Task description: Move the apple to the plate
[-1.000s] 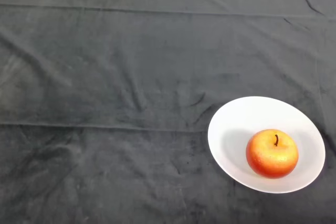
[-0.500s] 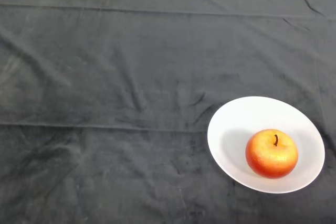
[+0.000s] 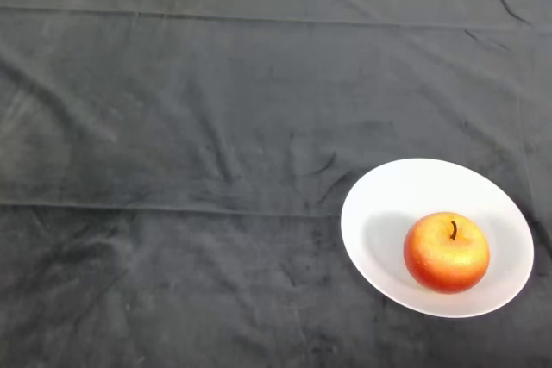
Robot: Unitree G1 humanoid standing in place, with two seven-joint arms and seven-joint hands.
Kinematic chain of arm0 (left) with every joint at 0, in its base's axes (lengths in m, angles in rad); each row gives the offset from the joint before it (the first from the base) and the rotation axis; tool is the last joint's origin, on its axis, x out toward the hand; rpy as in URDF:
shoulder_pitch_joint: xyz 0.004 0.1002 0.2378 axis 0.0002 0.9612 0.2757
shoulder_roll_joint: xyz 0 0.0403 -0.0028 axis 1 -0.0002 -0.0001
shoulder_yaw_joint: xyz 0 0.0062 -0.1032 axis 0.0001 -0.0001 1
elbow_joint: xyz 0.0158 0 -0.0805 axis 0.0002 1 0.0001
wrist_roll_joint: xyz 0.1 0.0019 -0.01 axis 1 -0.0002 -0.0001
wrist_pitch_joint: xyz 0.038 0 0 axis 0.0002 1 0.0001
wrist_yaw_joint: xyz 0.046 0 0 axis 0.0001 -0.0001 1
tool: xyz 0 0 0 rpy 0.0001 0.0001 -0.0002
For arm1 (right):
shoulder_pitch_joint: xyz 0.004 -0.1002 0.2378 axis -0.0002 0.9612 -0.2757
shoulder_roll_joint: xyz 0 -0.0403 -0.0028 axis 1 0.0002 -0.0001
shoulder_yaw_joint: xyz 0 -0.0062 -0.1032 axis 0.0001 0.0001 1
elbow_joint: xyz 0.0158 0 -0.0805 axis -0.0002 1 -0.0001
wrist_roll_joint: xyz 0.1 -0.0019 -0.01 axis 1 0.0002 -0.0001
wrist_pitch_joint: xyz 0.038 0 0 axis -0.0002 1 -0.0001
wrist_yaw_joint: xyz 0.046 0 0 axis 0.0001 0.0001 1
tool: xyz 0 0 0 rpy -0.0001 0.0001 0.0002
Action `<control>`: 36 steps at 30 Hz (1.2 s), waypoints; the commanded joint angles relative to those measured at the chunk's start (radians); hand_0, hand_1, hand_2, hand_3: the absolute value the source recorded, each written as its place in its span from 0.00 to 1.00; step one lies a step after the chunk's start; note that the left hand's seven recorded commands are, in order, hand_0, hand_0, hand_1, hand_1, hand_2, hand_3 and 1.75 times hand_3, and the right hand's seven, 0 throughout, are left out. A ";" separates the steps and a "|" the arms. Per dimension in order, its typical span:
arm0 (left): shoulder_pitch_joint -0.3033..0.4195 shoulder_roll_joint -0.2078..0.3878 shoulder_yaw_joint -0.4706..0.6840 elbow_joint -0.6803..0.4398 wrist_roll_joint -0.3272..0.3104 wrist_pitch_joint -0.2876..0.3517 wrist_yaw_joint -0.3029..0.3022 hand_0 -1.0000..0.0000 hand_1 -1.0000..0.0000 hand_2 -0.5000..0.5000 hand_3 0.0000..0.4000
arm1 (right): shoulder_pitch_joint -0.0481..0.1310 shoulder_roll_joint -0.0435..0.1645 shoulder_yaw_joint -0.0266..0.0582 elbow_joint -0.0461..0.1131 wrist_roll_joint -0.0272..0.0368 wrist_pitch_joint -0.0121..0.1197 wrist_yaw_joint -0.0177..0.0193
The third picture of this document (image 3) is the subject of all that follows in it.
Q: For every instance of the black cloth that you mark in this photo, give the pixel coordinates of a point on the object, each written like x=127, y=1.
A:
x=172, y=126

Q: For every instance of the red yellow apple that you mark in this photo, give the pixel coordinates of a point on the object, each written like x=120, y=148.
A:
x=446, y=253

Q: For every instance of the white round plate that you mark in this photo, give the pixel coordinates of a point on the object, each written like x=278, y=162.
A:
x=388, y=213

